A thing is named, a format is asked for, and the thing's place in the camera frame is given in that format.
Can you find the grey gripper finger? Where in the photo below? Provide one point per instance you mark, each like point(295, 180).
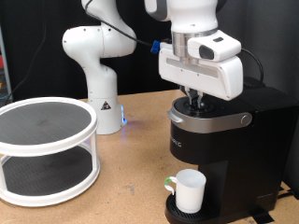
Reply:
point(190, 98)
point(201, 101)

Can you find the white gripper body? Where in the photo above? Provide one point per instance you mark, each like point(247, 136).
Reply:
point(202, 74)

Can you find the black Keurig coffee machine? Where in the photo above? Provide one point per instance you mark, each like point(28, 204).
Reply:
point(249, 149)

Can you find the white mug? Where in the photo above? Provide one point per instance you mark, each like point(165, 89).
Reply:
point(188, 194)

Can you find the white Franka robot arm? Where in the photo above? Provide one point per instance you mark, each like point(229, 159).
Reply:
point(99, 77)

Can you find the grey partition panel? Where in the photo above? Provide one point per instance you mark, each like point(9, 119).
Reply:
point(274, 37)

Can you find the green tape piece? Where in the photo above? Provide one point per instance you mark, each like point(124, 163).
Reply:
point(168, 180)

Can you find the black drip tray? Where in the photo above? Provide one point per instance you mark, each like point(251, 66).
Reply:
point(174, 214)

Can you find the black tape strip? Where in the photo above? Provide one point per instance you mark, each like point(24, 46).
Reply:
point(261, 216)

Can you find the white two-tier turntable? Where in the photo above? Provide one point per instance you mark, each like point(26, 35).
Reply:
point(46, 147)

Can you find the black curtain backdrop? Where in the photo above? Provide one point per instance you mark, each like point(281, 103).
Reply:
point(31, 62)

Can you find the grey metal rack post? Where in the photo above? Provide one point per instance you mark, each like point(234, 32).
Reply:
point(5, 62)

